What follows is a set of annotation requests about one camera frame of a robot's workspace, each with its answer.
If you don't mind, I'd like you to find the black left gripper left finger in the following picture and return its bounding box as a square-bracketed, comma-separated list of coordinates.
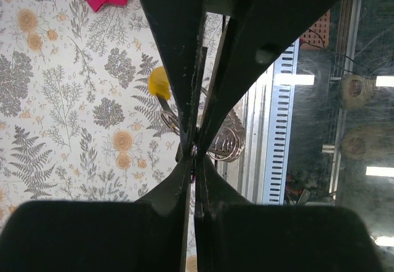
[1, 157, 192, 271]

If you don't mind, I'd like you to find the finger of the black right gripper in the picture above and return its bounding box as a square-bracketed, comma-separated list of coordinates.
[140, 0, 207, 156]
[197, 0, 340, 158]

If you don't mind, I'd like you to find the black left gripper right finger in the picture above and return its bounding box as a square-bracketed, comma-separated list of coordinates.
[195, 157, 383, 271]

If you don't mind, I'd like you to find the large keyring with yellow grip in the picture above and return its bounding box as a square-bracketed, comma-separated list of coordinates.
[147, 65, 246, 162]

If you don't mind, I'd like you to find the floral tablecloth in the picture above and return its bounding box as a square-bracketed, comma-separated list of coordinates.
[0, 0, 228, 272]

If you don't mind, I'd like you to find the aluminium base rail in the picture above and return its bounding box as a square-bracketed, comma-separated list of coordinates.
[220, 83, 271, 204]

